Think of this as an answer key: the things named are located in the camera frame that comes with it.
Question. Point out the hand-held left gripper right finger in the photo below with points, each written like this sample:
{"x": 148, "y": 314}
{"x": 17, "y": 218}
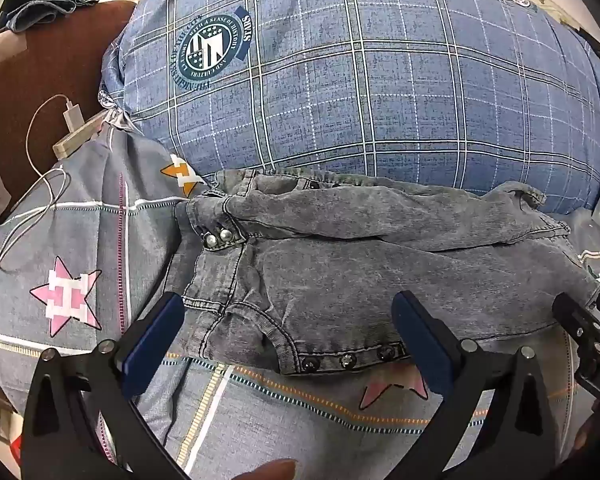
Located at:
{"x": 422, "y": 340}

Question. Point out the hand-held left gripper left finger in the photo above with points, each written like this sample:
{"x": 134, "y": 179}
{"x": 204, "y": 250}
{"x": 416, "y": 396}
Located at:
{"x": 155, "y": 340}

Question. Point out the grey denim pants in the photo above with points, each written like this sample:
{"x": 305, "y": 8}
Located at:
{"x": 330, "y": 270}

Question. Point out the person's right hand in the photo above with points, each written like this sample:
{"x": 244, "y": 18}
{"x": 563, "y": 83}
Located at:
{"x": 585, "y": 435}

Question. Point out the person's left hand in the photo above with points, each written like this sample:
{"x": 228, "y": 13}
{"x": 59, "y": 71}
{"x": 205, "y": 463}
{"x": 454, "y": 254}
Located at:
{"x": 267, "y": 471}

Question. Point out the grey star-printed bed sheet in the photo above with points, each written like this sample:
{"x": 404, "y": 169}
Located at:
{"x": 80, "y": 220}

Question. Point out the beige power strip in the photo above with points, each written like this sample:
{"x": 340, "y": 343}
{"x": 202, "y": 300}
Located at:
{"x": 77, "y": 140}

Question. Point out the white charger adapter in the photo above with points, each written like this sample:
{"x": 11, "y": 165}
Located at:
{"x": 73, "y": 117}

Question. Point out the blue plaid pillow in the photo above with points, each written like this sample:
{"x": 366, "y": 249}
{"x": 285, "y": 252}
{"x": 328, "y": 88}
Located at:
{"x": 380, "y": 85}

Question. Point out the brown headboard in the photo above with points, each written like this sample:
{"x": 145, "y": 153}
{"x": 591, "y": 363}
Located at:
{"x": 55, "y": 60}

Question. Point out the dark denim cloth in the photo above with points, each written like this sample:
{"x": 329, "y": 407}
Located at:
{"x": 35, "y": 10}

